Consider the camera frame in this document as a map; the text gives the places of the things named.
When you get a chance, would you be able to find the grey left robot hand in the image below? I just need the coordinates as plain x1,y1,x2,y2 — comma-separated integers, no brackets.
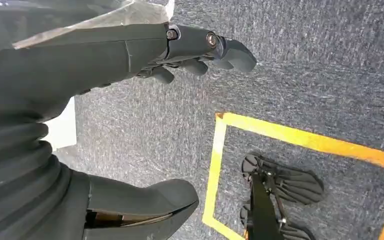
0,23,257,240

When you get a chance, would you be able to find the pale desk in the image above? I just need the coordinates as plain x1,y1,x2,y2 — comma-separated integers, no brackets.
0,0,175,51

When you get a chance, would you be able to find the yellow floor tape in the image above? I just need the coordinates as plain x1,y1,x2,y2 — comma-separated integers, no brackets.
201,111,384,240

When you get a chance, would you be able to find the white panel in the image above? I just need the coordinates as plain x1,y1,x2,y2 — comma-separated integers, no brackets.
42,97,78,152

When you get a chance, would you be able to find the black robot leg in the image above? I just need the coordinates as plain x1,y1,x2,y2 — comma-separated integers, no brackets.
249,172,284,240

